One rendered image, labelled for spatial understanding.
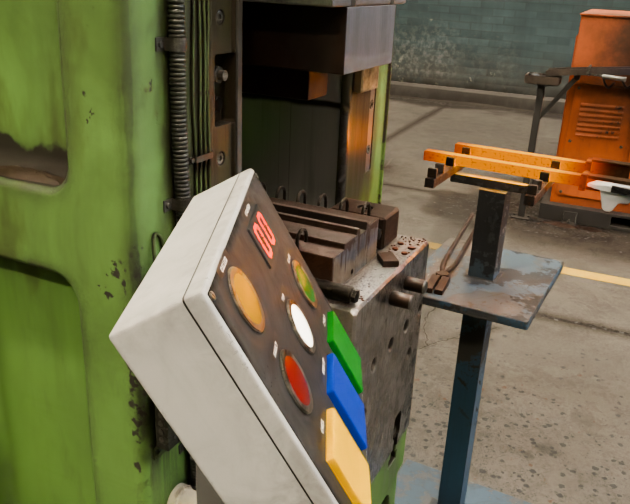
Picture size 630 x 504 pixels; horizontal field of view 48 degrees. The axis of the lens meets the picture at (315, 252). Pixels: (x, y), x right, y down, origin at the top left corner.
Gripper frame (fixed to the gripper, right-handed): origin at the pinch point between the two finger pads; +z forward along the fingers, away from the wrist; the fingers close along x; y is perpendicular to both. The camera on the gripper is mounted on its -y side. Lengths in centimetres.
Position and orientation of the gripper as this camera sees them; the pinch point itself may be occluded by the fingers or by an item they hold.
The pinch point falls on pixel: (595, 180)
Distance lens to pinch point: 162.0
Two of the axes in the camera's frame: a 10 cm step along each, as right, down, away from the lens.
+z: -8.7, -2.2, 4.5
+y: -0.4, 9.3, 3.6
